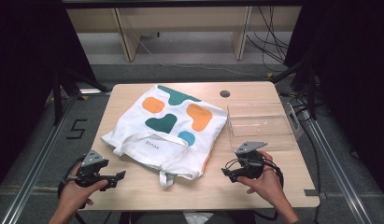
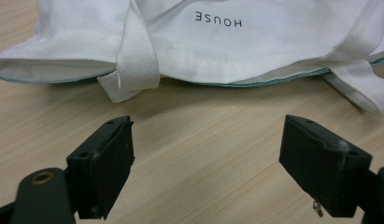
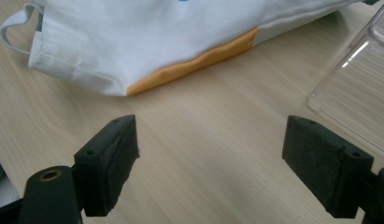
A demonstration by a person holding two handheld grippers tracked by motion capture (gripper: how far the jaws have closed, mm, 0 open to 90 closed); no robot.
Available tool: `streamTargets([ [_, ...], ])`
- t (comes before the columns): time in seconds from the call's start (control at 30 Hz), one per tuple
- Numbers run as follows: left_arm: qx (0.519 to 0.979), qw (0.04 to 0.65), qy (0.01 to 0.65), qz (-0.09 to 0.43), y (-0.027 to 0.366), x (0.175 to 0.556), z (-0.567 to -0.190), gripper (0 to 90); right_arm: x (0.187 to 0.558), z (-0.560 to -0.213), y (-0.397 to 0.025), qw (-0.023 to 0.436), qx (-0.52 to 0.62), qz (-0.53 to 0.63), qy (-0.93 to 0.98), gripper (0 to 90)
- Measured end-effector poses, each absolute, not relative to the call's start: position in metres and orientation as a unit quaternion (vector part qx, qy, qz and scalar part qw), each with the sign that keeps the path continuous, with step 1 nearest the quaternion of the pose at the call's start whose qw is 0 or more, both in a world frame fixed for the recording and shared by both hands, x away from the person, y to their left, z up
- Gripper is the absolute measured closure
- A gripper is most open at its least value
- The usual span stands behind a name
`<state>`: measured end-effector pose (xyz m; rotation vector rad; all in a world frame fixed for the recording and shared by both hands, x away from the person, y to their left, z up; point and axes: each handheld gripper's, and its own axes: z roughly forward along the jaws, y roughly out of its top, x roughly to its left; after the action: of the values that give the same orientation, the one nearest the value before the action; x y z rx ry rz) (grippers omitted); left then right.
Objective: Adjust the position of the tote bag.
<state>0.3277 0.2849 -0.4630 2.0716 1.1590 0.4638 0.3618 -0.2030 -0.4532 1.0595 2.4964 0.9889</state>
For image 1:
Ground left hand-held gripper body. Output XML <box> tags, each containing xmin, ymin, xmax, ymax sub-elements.
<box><xmin>74</xmin><ymin>149</ymin><xmax>115</xmax><ymax>189</ymax></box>

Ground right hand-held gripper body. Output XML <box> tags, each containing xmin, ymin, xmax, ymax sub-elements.
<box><xmin>234</xmin><ymin>141</ymin><xmax>269</xmax><ymax>180</ymax></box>

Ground white tote bag coloured shapes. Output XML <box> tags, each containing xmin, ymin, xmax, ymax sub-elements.
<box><xmin>100</xmin><ymin>84</ymin><xmax>229</xmax><ymax>188</ymax></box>

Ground person's right hand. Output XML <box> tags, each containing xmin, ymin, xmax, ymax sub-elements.
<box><xmin>236</xmin><ymin>150</ymin><xmax>286</xmax><ymax>207</ymax></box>

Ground person's left hand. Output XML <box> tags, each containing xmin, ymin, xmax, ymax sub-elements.
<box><xmin>56</xmin><ymin>163</ymin><xmax>109</xmax><ymax>217</ymax></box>

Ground clear plastic container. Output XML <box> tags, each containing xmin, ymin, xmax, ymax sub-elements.
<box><xmin>226</xmin><ymin>102</ymin><xmax>305</xmax><ymax>149</ymax></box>

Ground person's dark clothed lap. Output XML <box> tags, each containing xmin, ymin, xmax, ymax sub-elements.
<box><xmin>119</xmin><ymin>210</ymin><xmax>258</xmax><ymax>224</ymax></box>

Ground black metal stand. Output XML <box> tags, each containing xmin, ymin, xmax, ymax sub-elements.
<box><xmin>50</xmin><ymin>66</ymin><xmax>110</xmax><ymax>126</ymax></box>
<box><xmin>271</xmin><ymin>46</ymin><xmax>319</xmax><ymax>120</ymax></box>

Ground black curtain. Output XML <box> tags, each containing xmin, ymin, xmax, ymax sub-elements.
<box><xmin>284</xmin><ymin>0</ymin><xmax>384</xmax><ymax>200</ymax></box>
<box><xmin>0</xmin><ymin>0</ymin><xmax>97</xmax><ymax>194</ymax></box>

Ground light wooden bench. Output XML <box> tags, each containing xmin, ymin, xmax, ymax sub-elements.
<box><xmin>65</xmin><ymin>5</ymin><xmax>303</xmax><ymax>63</ymax></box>

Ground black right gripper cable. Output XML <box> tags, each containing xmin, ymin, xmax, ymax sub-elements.
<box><xmin>225</xmin><ymin>157</ymin><xmax>286</xmax><ymax>222</ymax></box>

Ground aluminium floor rail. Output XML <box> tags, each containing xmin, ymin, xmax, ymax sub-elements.
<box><xmin>0</xmin><ymin>96</ymin><xmax>80</xmax><ymax>224</ymax></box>
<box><xmin>300</xmin><ymin>108</ymin><xmax>375</xmax><ymax>224</ymax></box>

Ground bundle of black floor cables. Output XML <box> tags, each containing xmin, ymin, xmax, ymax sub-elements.
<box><xmin>245</xmin><ymin>5</ymin><xmax>291</xmax><ymax>73</ymax></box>

